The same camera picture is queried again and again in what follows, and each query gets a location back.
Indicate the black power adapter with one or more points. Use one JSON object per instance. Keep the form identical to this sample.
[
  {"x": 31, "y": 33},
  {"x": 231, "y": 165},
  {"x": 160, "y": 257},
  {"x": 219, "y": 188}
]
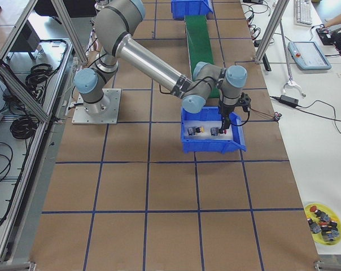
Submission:
[{"x": 289, "y": 101}]

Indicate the aluminium frame post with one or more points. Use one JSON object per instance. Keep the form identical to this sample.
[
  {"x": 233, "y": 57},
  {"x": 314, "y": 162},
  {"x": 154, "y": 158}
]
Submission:
[{"x": 270, "y": 29}]

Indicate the green conveyor belt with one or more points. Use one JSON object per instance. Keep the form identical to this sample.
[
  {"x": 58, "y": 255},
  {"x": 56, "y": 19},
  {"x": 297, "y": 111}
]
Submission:
[{"x": 199, "y": 46}]

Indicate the blue right plastic bin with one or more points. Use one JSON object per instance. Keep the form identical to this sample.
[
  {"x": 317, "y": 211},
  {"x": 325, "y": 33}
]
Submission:
[{"x": 206, "y": 145}]

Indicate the blue plastic bin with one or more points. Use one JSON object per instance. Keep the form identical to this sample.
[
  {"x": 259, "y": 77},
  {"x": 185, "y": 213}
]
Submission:
[
  {"x": 182, "y": 8},
  {"x": 206, "y": 145}
]

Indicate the yellow plate of buttons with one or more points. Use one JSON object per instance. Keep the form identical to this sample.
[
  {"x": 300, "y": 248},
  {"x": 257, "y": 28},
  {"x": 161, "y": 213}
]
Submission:
[{"x": 324, "y": 224}]

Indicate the teach pendant tablet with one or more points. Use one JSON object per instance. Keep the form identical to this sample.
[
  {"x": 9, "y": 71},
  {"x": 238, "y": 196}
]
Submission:
[{"x": 308, "y": 56}]

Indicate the red push button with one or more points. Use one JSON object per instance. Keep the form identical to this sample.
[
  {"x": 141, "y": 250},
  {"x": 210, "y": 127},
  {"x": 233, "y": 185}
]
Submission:
[{"x": 215, "y": 131}]

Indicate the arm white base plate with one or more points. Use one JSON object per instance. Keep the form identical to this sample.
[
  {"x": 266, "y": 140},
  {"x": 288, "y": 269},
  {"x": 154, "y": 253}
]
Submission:
[{"x": 106, "y": 111}]

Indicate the yellow push button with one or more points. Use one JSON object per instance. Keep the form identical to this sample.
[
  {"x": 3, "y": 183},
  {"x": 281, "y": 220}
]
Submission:
[{"x": 194, "y": 130}]

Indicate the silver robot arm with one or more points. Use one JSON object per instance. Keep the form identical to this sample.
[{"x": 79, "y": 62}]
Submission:
[{"x": 114, "y": 26}]

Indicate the blue left plastic bin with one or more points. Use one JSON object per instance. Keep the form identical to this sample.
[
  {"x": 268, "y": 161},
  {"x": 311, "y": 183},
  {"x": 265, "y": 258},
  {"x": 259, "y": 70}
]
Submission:
[{"x": 182, "y": 8}]

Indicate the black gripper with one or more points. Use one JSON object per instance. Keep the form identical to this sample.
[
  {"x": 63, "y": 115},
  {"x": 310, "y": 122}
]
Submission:
[{"x": 224, "y": 110}]

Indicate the white foam pad right bin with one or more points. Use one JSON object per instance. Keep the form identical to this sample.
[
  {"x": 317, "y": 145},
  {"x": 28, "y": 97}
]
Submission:
[{"x": 206, "y": 134}]

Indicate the white keyboard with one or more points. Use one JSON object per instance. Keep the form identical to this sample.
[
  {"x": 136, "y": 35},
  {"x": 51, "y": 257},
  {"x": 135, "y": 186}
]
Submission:
[{"x": 303, "y": 13}]

